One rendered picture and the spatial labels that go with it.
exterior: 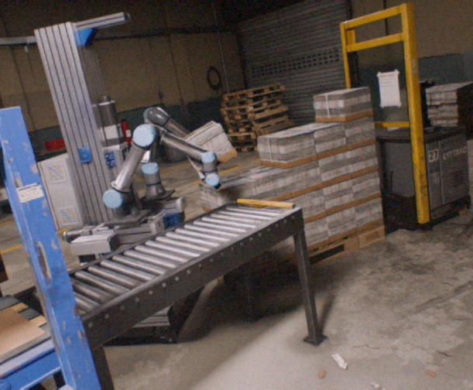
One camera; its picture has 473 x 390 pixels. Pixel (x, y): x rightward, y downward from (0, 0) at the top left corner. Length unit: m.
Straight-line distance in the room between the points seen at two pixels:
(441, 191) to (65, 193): 3.06
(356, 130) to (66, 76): 2.16
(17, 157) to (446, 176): 3.59
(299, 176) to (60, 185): 1.68
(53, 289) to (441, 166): 3.46
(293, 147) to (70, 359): 2.31
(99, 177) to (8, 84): 6.34
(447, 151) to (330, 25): 6.85
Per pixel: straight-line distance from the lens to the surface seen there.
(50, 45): 3.11
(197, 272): 1.96
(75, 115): 3.06
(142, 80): 10.60
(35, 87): 9.50
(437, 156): 4.16
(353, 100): 3.69
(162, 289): 1.87
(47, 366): 1.67
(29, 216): 1.36
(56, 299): 1.43
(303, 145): 3.39
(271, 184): 3.26
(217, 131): 2.87
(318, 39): 10.87
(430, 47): 9.73
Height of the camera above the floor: 1.51
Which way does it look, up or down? 14 degrees down
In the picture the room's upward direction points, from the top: 10 degrees counter-clockwise
